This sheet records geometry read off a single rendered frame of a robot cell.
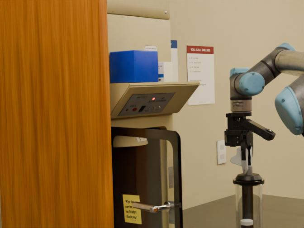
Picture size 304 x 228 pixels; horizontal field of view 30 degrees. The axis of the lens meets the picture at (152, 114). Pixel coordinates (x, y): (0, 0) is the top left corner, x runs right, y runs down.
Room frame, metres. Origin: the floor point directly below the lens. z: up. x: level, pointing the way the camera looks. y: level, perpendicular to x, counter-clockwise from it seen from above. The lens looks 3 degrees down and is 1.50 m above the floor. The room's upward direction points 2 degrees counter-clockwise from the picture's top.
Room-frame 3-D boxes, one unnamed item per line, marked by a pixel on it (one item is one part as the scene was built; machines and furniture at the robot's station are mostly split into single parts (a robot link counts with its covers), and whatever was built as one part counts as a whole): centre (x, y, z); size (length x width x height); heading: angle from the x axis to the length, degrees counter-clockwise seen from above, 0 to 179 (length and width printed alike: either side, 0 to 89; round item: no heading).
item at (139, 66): (1.63, 0.05, 1.56); 0.10 x 0.10 x 0.09; 48
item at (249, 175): (1.95, -0.33, 1.18); 0.09 x 0.09 x 0.07
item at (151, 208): (1.41, 0.01, 1.20); 0.10 x 0.05 x 0.03; 38
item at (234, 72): (1.96, -0.31, 1.50); 0.09 x 0.08 x 0.11; 7
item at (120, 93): (1.69, -0.01, 1.46); 0.32 x 0.12 x 0.10; 138
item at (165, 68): (1.72, -0.03, 1.54); 0.05 x 0.05 x 0.06; 56
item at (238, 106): (1.96, -0.31, 1.42); 0.08 x 0.08 x 0.05
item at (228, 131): (1.97, -0.30, 1.34); 0.09 x 0.08 x 0.12; 63
